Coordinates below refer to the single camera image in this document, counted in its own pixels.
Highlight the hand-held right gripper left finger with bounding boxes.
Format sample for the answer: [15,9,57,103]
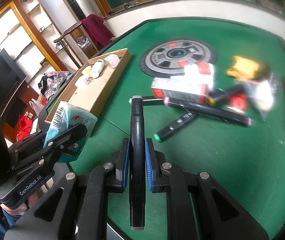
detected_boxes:
[5,137,131,240]

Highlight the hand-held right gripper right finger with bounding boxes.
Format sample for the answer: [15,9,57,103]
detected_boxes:
[145,137,269,240]

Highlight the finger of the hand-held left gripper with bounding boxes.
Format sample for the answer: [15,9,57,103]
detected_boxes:
[9,124,88,173]

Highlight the blue tissue pack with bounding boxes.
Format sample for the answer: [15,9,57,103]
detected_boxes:
[44,101,98,163]

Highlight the black marker grey cap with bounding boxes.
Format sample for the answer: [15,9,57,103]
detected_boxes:
[129,95,146,231]

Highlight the black marker green cap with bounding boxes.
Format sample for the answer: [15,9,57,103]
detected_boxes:
[153,111,198,142]

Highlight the white square box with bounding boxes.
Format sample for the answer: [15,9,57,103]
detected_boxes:
[77,76,93,89]

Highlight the cardboard box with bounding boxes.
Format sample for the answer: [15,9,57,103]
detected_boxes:
[45,48,133,126]

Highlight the black marker pink cap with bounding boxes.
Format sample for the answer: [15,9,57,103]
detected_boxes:
[164,97,253,128]

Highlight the white and red carton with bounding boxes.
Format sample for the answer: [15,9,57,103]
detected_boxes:
[151,77,208,104]

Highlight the white bottle green label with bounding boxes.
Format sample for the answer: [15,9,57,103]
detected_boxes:
[90,59,106,78]

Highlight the small white printed box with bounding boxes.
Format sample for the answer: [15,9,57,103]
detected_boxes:
[104,54,121,69]

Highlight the person's left hand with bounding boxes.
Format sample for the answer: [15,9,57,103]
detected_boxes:
[1,189,45,217]

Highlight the red plastic bag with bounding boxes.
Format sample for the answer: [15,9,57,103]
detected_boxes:
[16,115,34,142]

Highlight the white plastic bag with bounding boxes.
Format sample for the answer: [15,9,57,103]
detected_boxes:
[30,99,44,116]

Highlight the floral clothing pile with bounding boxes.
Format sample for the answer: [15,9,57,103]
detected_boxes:
[37,70,72,100]

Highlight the black television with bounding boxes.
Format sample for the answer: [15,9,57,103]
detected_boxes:
[0,49,28,128]

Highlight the wooden chair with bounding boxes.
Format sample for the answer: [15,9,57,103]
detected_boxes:
[54,15,114,66]

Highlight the black marker yellow cap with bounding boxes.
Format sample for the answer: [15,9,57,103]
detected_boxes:
[207,84,246,106]

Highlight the red snack packet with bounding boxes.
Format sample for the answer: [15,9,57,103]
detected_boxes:
[229,92,248,111]

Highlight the round grey table dial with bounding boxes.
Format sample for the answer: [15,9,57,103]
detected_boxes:
[140,39,219,78]

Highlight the maroon cloth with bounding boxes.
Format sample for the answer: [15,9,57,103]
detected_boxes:
[81,14,114,51]

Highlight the silver foil snack packet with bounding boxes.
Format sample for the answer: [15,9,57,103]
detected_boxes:
[248,72,282,121]

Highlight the yellow snack packet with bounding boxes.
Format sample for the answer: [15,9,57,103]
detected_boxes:
[227,55,261,79]

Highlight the white standing air conditioner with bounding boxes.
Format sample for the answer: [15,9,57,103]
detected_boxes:
[59,0,101,23]

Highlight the wooden wall shelf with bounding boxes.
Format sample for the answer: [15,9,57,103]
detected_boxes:
[0,0,81,81]

